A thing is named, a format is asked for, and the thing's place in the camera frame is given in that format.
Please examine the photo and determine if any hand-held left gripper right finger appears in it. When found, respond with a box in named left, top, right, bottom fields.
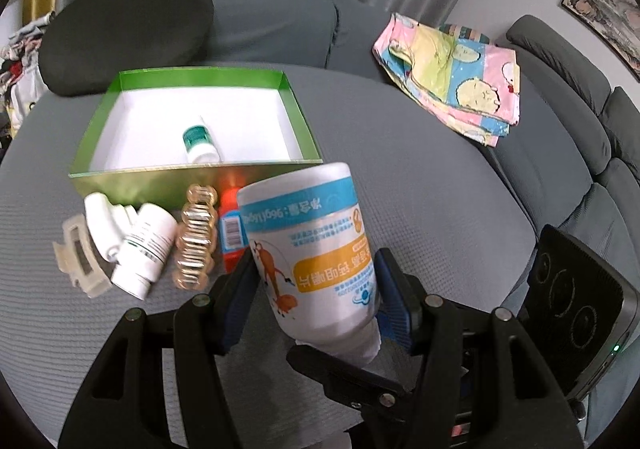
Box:
left=375, top=248, right=586, bottom=449

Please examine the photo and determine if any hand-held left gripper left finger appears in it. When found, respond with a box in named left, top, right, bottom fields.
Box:
left=57, top=246, right=261, bottom=449

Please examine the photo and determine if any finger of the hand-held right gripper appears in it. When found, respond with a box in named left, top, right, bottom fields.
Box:
left=286, top=343, right=423, bottom=449

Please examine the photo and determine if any red orange bottle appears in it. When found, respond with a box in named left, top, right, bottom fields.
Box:
left=216, top=176, right=252, bottom=275

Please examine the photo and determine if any large white bottle blue label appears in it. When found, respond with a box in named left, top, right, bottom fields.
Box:
left=236, top=162, right=383, bottom=370

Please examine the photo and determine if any green cardboard box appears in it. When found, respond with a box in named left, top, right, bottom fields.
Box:
left=67, top=69, right=325, bottom=217

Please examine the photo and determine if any white bottle striped label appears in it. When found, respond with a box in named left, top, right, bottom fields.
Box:
left=111, top=203, right=178, bottom=301

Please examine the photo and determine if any grey sofa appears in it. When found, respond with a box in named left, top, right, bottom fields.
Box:
left=0, top=0, right=640, bottom=449

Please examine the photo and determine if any beige hair claw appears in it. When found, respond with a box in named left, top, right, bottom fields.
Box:
left=52, top=214, right=113, bottom=300

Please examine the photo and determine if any small white bottle green label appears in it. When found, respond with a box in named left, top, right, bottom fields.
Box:
left=181, top=116, right=221, bottom=164

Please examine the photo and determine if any colourful printed cloth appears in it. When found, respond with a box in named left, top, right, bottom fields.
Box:
left=372, top=13, right=522, bottom=147

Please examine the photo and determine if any dark grey cushion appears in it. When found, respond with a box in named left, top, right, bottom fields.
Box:
left=37, top=0, right=215, bottom=97

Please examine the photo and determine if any pile of clothes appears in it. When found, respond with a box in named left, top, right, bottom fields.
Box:
left=0, top=12, right=53, bottom=140

